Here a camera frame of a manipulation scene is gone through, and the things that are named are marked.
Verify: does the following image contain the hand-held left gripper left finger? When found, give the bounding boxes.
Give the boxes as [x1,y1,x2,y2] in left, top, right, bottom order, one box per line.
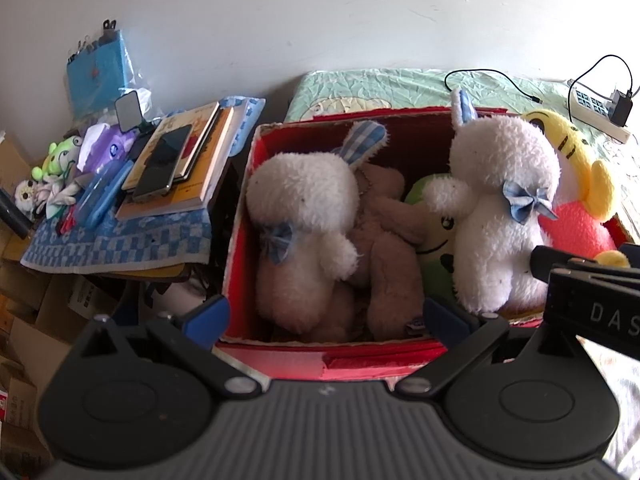
[82,294,262,401]

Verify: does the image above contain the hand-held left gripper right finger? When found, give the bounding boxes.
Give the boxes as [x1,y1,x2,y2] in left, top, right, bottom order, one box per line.
[395,296,586,402]

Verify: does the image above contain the yellow tiger plush toy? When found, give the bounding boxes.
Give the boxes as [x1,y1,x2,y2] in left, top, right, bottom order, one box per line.
[520,109,632,268]

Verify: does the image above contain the red cardboard box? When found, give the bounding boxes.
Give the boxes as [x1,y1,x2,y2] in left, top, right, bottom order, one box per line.
[215,106,640,381]

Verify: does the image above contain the pink teddy bear plush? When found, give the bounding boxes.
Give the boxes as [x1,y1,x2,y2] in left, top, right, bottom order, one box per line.
[347,162,431,341]

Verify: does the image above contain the white rabbit plush toy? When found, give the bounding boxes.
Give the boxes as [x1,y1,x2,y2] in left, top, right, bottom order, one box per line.
[245,120,390,343]
[422,87,561,313]

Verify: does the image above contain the blue checkered cloth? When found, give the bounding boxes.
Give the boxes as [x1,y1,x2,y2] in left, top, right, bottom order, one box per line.
[20,96,267,276]

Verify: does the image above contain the stack of books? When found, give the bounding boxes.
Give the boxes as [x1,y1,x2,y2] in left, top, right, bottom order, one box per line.
[115,105,236,221]

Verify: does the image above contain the black charger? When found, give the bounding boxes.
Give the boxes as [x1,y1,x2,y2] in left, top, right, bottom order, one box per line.
[610,89,634,127]

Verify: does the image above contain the white power strip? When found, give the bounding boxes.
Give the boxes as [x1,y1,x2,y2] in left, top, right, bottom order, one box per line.
[566,79,632,143]

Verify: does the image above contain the blue pencil case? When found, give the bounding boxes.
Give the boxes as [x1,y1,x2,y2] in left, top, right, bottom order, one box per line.
[75,160,133,228]

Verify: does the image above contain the dark smartphone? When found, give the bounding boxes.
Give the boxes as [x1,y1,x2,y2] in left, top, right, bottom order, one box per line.
[132,124,193,202]

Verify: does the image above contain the small red item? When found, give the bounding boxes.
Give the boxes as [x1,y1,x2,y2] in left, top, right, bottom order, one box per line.
[56,210,81,236]

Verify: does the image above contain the orange cover book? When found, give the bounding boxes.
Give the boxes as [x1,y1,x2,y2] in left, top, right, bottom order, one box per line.
[132,101,222,193]

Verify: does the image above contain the purple tissue pack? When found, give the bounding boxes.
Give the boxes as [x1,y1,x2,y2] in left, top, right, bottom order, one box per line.
[80,122,136,171]

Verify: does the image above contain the small white doll toy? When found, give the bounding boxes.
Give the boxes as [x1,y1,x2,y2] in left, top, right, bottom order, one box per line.
[14,179,81,221]

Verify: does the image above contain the dark cylinder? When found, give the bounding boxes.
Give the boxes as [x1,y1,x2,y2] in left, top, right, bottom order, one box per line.
[0,187,32,240]

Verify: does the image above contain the green frog plush toy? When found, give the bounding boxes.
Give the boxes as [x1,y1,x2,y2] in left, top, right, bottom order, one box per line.
[31,135,85,183]

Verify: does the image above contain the small black framed mirror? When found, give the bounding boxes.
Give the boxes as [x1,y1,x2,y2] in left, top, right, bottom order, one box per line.
[114,91,143,130]

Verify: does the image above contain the green printed bed sheet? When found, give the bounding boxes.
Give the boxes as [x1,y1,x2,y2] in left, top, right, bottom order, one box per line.
[284,67,640,161]

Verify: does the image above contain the blue plastic bag with clips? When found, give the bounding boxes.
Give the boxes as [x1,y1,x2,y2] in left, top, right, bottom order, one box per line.
[65,19,136,121]

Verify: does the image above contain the black charging cable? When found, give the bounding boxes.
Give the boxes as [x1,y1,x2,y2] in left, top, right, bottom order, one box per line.
[444,54,636,106]

